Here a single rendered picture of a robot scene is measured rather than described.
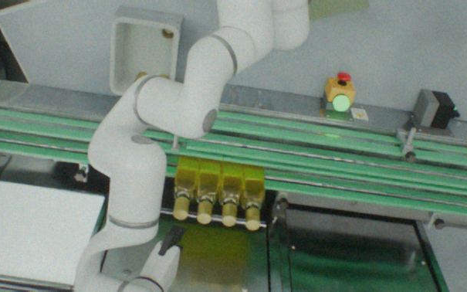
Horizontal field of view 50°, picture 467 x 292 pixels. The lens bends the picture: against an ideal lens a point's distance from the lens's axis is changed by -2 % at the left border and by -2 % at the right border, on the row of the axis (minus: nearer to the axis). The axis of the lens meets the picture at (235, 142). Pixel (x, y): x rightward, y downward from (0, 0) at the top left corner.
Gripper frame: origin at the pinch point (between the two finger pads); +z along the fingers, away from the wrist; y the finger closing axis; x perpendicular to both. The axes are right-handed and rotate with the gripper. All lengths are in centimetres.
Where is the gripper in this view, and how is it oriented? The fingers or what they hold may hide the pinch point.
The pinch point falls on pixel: (175, 241)
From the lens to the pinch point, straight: 115.6
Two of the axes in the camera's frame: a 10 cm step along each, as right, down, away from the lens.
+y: 1.8, -8.2, -5.5
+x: -9.4, -3.0, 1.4
